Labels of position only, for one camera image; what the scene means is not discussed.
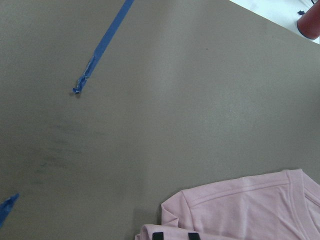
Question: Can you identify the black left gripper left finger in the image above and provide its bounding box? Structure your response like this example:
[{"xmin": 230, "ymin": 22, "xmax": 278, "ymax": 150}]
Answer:
[{"xmin": 152, "ymin": 232, "xmax": 164, "ymax": 240}]

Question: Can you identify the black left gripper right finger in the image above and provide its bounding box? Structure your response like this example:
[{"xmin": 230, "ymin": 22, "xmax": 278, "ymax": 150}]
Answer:
[{"xmin": 188, "ymin": 232, "xmax": 200, "ymax": 240}]

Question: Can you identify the pink Snoopy t-shirt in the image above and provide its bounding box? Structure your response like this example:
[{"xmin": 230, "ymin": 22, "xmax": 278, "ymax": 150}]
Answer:
[{"xmin": 135, "ymin": 169, "xmax": 320, "ymax": 240}]

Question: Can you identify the dark red cylindrical bottle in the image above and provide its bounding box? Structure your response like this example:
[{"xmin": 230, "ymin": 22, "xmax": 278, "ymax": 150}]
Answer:
[{"xmin": 296, "ymin": 0, "xmax": 320, "ymax": 40}]

